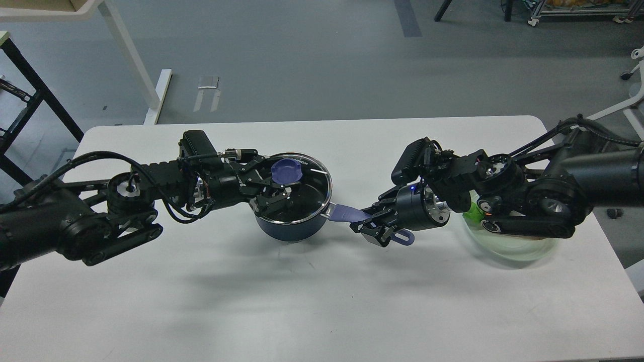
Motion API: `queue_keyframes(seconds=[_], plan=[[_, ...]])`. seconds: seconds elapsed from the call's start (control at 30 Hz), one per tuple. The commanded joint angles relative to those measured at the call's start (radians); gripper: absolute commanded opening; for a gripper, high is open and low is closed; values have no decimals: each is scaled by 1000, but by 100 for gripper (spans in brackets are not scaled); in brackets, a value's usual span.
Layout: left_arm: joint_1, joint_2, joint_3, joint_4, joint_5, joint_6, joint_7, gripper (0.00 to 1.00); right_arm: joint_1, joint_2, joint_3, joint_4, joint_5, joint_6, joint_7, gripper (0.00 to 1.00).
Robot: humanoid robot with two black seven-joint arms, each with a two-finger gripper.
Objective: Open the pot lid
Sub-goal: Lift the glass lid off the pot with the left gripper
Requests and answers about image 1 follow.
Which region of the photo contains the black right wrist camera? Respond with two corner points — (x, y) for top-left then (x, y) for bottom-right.
(390, 137), (431, 186)

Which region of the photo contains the metal wheeled cart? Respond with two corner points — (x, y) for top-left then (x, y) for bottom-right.
(522, 1), (642, 27)

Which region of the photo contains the black metal rack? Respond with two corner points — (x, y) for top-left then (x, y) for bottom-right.
(1, 31), (85, 186)

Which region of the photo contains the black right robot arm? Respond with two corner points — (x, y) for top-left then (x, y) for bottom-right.
(350, 115), (642, 247)

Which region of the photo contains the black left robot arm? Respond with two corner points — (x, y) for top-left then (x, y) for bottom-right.
(1, 147), (301, 271)

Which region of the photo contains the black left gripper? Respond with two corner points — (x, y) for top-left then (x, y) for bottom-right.
(200, 154), (292, 217)

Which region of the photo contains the orange toy carrot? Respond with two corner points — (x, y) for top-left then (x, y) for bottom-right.
(462, 201), (486, 225)

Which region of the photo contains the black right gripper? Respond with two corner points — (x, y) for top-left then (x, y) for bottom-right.
(350, 183), (451, 248)

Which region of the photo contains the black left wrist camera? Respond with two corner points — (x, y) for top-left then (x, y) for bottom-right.
(179, 130), (218, 158)

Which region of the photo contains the blue saucepan with handle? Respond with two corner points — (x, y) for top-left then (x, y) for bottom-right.
(255, 200), (416, 246)

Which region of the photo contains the glass lid with blue knob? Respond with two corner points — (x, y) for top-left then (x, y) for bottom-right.
(264, 153), (332, 222)

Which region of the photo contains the white chair base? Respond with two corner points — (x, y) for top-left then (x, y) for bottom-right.
(584, 45), (644, 141)

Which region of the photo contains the clear glass bowl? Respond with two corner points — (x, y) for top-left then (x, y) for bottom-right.
(462, 217), (558, 262)

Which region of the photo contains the white desk frame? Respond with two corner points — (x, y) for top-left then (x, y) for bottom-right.
(2, 1), (173, 126)

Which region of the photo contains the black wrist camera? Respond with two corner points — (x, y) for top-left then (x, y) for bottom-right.
(179, 130), (218, 158)
(390, 137), (431, 186)

